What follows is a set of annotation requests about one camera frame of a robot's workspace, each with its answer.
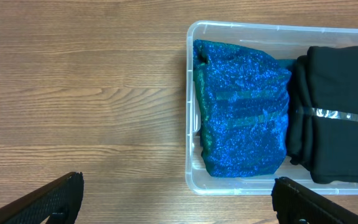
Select clear plastic storage bin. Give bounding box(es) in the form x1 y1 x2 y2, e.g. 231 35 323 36
185 21 358 196

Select blue denim jeans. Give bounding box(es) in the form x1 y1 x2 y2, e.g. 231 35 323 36
277 59 296 71

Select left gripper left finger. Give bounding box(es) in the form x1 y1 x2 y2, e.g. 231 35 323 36
0 172 84 224

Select large black garment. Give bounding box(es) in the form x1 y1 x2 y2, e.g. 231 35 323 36
286 46 358 184

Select blue sequin cloth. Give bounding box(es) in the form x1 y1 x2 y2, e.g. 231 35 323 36
193 40 291 178

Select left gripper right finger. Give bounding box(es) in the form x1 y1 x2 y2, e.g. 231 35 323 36
272 177 358 224

